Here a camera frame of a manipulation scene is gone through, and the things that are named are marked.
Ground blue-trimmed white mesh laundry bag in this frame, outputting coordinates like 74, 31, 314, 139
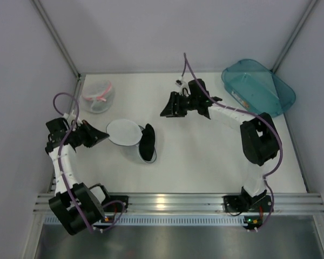
106, 119, 157, 164

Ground black bra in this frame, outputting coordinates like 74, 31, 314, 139
139, 124, 156, 161

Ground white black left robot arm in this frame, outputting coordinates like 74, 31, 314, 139
45, 118, 110, 235

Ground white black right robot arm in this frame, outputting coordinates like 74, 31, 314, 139
160, 79, 283, 212

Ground teal plastic tray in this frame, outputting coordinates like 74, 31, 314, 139
221, 59, 296, 118

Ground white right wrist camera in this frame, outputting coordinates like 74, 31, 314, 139
175, 76, 188, 94

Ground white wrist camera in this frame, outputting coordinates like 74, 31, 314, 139
175, 76, 188, 94
62, 110, 82, 126

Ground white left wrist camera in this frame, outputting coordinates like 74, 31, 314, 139
62, 110, 82, 126

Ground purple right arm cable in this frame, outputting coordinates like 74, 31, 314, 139
182, 52, 284, 231

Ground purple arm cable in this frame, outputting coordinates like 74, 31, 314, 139
52, 92, 126, 234
182, 52, 284, 231

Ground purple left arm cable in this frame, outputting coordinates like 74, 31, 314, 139
52, 92, 126, 234

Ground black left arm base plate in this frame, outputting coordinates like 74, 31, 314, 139
102, 195, 129, 213

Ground white slotted cable duct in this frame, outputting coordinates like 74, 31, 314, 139
44, 215, 262, 225

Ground left aluminium corner post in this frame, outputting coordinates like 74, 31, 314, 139
32, 0, 82, 79

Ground aluminium corner post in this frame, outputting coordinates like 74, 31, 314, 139
32, 0, 82, 79
270, 0, 320, 73

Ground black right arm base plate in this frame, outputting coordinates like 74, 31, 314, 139
223, 195, 272, 215

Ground aluminium front rail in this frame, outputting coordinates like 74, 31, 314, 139
32, 192, 324, 216

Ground right aluminium corner post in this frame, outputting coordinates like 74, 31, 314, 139
270, 0, 320, 73

